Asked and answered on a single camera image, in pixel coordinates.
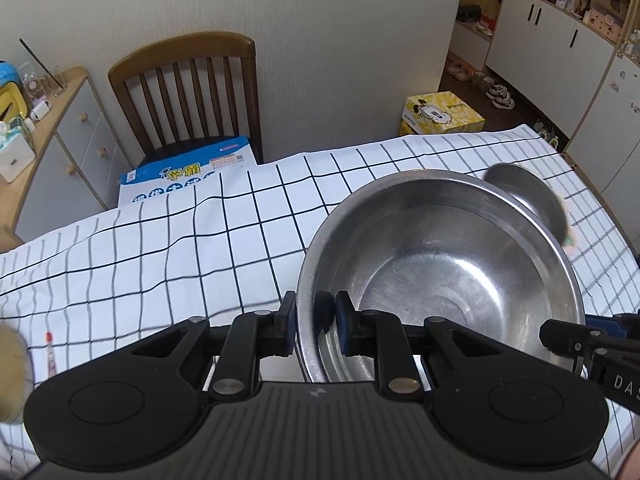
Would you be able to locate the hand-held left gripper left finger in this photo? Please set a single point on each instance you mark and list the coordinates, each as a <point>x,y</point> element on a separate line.
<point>282,330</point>

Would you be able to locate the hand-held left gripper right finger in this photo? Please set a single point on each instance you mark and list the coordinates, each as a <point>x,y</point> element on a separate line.
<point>350,332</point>

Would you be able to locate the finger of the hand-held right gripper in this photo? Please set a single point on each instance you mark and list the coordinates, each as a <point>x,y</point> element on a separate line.
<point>607,326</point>
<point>565,337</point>

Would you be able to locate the large stainless steel bowl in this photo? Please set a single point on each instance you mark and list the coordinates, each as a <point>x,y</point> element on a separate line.
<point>450,270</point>

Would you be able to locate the cream bowl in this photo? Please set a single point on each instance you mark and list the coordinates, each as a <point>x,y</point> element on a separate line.
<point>14,375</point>

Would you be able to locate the white black checked tablecloth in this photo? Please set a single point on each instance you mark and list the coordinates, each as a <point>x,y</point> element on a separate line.
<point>150,260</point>

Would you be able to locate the blue white printed carton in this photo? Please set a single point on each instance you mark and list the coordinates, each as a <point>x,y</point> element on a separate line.
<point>200,165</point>

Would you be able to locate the white sticker-covered cabinet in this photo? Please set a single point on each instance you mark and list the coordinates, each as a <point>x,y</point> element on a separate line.
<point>610,125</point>

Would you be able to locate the yellow sandals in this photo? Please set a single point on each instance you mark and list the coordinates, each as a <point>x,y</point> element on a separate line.
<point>546,134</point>

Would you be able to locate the pink pen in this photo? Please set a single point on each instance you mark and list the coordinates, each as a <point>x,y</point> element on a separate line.
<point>50,355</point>

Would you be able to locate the yellow cartoon carton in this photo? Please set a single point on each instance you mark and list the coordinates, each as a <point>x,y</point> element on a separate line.
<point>440,115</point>

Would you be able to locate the grey sneakers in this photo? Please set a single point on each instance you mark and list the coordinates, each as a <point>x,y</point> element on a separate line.
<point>499,96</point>

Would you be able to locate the wooden side cabinet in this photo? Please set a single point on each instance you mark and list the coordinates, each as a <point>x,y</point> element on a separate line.
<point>75,150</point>

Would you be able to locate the white base cabinet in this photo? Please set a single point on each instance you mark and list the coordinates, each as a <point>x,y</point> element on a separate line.
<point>540,50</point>

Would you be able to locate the pink slippers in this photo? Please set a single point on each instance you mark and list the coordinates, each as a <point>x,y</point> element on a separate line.
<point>462,69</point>

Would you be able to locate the wooden chair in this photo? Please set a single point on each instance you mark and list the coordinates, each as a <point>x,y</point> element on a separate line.
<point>185,50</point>

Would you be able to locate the white box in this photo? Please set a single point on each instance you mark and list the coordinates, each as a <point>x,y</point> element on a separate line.
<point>15,160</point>

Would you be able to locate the small white gadget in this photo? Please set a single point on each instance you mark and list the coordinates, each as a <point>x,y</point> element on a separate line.
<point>41,109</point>

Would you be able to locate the row of shelf ornaments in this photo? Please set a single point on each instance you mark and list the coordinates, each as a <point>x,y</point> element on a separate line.
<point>575,0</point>

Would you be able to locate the black shoes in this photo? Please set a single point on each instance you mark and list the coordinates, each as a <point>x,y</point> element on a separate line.
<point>468,12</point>

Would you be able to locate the glass jar with black sticks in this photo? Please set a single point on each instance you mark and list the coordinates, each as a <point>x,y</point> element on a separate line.
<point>50,82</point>

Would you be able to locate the yellow tissue holder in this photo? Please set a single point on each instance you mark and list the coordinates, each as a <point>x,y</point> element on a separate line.
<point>12,100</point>

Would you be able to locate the blue pouch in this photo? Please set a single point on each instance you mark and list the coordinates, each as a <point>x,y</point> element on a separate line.
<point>6,72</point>

